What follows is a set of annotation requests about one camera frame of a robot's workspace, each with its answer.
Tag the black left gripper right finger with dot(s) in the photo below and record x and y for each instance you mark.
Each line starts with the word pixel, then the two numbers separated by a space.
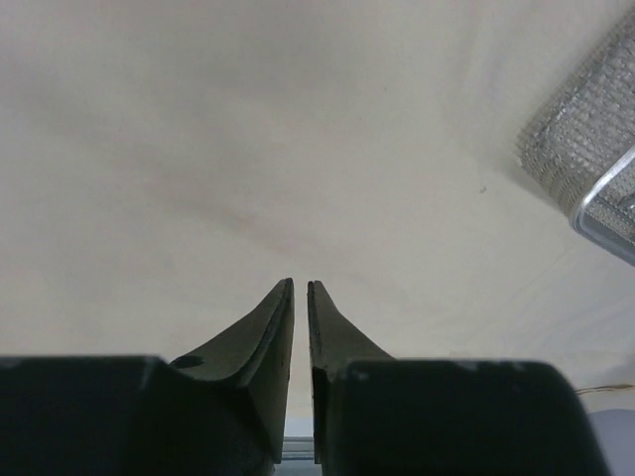
pixel 378 415

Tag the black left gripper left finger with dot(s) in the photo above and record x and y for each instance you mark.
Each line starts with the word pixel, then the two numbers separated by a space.
pixel 217 410

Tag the beige cloth wrap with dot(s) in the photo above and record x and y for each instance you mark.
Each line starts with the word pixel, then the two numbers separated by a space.
pixel 165 163

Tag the aluminium front rail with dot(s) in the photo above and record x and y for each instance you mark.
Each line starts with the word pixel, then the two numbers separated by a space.
pixel 298 444

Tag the wire mesh instrument tray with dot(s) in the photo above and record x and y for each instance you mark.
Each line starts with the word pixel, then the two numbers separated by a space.
pixel 579 146

